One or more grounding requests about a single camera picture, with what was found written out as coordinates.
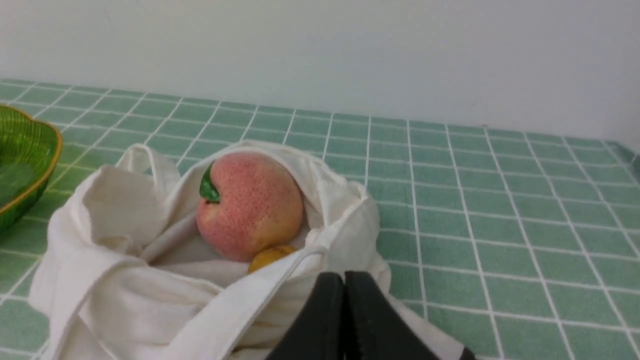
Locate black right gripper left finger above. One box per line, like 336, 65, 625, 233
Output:
267, 272, 345, 360

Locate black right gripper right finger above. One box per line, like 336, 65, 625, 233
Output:
343, 271, 447, 360

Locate orange yellow pear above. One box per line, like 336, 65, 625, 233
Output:
246, 244, 298, 275

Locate pink peach with leaf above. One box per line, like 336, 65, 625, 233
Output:
196, 152, 305, 262

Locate white cloth bag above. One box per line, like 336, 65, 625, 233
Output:
29, 140, 474, 360

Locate green checkered tablecloth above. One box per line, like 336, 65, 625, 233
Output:
1, 79, 640, 360

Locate green leaf-shaped glass plate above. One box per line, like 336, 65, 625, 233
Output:
0, 104, 63, 232

